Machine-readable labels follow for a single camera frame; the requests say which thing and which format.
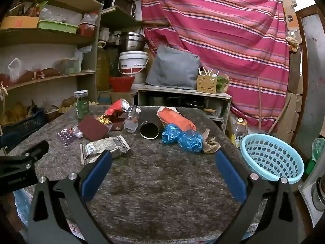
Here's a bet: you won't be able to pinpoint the wooden shelf unit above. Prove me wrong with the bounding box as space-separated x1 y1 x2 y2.
0 0 143 115

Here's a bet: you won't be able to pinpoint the white plastic bucket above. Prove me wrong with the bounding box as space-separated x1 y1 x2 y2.
117 51 149 84

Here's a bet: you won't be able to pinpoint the red and gold packet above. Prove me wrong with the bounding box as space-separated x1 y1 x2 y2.
96 115 125 133

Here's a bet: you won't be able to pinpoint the blue plastic bag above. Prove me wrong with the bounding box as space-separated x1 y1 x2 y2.
162 123 204 153

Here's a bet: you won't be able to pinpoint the black pan with wooden handle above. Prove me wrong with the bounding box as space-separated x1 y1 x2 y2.
183 99 217 113

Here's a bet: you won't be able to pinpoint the green plastic tray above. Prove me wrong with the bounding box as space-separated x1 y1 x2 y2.
38 20 79 34

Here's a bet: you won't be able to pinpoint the red striped hanging cloth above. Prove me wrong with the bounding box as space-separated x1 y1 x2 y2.
140 0 291 133

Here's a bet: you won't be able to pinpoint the crumpled clear wrapper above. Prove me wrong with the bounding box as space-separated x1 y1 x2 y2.
68 126 84 138

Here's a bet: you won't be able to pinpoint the grey door with wooden frame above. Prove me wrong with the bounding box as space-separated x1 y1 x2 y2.
292 4 325 163

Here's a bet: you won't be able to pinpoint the dark blue plastic crate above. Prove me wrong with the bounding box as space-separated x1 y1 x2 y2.
0 108 46 143

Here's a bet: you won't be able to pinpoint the red plastic basket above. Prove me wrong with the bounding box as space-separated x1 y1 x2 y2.
109 76 135 92

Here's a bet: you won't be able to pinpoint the white plastic bag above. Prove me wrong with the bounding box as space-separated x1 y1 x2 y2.
8 58 22 82

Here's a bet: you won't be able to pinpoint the colourful snack packets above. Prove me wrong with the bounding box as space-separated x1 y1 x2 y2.
10 0 49 18

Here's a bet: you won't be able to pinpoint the person's left hand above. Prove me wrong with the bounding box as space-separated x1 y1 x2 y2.
0 192 26 234

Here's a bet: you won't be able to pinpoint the orange cardboard box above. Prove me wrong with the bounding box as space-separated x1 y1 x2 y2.
0 16 39 29

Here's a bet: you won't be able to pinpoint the light blue plastic basket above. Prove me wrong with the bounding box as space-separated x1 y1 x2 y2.
240 133 304 184

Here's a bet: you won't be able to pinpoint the dark red flat packet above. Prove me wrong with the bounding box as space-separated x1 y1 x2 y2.
77 115 109 141

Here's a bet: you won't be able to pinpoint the stainless steel kettle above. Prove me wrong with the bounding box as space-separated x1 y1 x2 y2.
311 178 325 211

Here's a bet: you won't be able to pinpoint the pile of cardboard pieces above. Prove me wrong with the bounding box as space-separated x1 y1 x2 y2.
275 75 304 145

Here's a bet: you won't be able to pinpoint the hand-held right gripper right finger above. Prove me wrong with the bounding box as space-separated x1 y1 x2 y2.
214 149 302 244

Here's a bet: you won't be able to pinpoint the brown crumpled paper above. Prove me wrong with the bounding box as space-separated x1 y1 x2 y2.
202 128 222 154

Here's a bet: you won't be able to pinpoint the hanging beige bundle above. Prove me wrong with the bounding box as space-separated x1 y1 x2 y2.
287 34 300 52

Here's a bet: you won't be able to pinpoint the stainless steel pot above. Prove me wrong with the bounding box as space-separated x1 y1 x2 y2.
119 31 146 52

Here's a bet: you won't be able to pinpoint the small oil bottle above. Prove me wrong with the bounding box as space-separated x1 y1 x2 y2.
232 118 248 148

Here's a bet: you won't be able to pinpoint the wooden stick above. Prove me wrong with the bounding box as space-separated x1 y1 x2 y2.
257 76 263 133

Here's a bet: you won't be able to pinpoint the bag of green vegetables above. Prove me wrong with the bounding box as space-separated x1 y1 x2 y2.
216 74 230 93

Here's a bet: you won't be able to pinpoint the small red mesh basket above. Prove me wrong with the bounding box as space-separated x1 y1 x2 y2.
78 23 97 36

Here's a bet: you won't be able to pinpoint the green jar with silver lid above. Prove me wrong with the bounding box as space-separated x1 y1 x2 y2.
74 90 90 120

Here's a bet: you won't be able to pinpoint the low grey cabinet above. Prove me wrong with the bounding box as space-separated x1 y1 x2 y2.
135 85 233 133

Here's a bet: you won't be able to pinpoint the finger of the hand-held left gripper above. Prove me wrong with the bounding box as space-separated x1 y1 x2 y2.
0 140 49 169

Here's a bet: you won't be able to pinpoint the bamboo utensil holder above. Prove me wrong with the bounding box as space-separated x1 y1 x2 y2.
197 75 217 94

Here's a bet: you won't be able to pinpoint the blue floral tablecloth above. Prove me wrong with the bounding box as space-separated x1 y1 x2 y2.
13 189 84 242

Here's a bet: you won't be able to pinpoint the clear plastic bag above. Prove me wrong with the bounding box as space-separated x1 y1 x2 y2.
39 8 83 24

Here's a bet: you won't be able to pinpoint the clear plastic container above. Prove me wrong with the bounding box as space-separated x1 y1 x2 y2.
54 57 81 75

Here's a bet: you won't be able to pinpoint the red foil snack bag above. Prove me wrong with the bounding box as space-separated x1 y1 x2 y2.
105 99 131 116

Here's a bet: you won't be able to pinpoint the black metal can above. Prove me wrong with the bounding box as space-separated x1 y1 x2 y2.
139 106 163 140

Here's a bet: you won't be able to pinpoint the toaster oven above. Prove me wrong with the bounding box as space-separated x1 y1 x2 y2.
110 0 138 18

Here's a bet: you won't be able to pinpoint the bundle of chopsticks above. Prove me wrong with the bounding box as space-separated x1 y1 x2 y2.
199 66 220 77

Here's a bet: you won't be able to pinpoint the purple pill blister pack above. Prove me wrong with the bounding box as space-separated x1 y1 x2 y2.
57 128 76 146

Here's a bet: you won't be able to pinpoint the silver and black wrapper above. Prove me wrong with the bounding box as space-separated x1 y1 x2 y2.
80 135 131 165

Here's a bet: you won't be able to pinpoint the grey fabric cover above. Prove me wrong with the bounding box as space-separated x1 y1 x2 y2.
145 46 201 90

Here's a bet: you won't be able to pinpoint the green plastic bag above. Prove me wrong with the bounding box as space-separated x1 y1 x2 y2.
306 138 325 176

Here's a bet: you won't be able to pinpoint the clear plastic jar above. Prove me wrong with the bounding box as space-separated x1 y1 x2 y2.
123 105 142 133

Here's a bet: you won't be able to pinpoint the brown and blue cardboard box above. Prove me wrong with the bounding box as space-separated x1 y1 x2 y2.
98 90 138 106

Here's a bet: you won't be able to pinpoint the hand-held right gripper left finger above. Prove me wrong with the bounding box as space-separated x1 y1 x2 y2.
27 149 113 244

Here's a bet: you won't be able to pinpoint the large yellow oil bottle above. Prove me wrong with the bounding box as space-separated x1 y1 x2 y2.
96 41 111 91

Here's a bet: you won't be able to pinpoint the orange cloth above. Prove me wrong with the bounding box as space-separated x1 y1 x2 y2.
157 107 197 132

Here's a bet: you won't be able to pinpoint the yellow egg carton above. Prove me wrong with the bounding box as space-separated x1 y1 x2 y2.
58 101 99 114

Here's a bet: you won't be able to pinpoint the sweet potato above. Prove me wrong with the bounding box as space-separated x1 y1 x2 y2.
38 68 61 78

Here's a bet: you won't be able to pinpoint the hanging cardboard sheet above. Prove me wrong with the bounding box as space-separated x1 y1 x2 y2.
282 0 299 29

